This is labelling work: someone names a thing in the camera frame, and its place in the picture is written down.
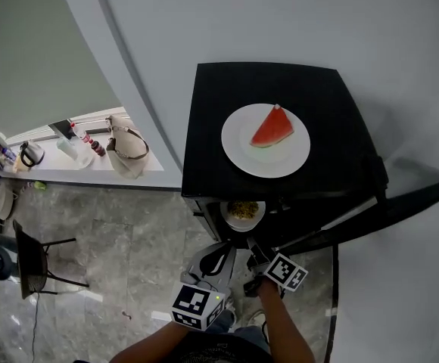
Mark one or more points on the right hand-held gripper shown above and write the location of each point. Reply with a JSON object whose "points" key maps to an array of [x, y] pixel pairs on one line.
{"points": [[285, 272]]}

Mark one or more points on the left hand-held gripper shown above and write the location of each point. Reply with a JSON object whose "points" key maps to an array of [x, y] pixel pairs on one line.
{"points": [[195, 304]]}

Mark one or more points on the small white plate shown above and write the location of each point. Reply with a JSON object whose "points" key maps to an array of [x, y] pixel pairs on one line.
{"points": [[242, 225]]}

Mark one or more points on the yellow cooked food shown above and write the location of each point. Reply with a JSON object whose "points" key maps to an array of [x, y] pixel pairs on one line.
{"points": [[244, 208]]}

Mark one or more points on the large white plate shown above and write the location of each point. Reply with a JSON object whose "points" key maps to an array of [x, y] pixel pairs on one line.
{"points": [[242, 153]]}

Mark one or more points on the red watermelon slice food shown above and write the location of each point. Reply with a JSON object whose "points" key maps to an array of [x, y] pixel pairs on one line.
{"points": [[274, 129]]}

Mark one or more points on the beige shoulder bag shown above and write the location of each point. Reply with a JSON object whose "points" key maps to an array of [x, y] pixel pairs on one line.
{"points": [[126, 153]]}

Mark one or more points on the person's left forearm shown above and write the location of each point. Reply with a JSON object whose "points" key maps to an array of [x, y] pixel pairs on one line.
{"points": [[147, 344]]}

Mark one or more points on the person's right forearm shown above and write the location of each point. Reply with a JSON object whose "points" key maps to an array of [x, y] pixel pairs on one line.
{"points": [[284, 323]]}

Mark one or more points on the person's shoe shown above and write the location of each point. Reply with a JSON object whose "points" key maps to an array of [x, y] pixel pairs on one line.
{"points": [[256, 318]]}

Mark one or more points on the person's jeans legs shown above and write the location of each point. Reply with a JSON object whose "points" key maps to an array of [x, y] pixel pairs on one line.
{"points": [[238, 331]]}

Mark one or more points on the person's black shirt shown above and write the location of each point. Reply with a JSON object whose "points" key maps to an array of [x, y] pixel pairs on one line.
{"points": [[219, 348]]}

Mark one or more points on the dark red jar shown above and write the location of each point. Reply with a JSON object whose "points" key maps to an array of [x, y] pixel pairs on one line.
{"points": [[98, 148]]}

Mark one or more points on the clear glass dish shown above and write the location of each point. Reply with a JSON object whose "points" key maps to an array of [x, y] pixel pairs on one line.
{"points": [[84, 161]]}

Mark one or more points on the black metal chair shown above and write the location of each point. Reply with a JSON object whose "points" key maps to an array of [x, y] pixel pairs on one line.
{"points": [[32, 259]]}

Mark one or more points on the white window sill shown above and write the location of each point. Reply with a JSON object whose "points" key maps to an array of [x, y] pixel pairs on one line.
{"points": [[56, 165]]}

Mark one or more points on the pale green plastic cup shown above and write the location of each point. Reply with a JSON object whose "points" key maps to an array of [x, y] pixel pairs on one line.
{"points": [[67, 149]]}

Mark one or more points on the clear bottle red label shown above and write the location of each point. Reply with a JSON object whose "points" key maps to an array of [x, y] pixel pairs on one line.
{"points": [[80, 134]]}

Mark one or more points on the small green object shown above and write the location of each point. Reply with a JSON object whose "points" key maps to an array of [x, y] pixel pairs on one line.
{"points": [[40, 185]]}

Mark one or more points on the silver electric kettle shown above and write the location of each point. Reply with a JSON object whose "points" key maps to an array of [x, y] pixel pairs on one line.
{"points": [[31, 154]]}

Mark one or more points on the stack of white dishes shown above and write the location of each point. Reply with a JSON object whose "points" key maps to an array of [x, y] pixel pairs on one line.
{"points": [[4, 202]]}

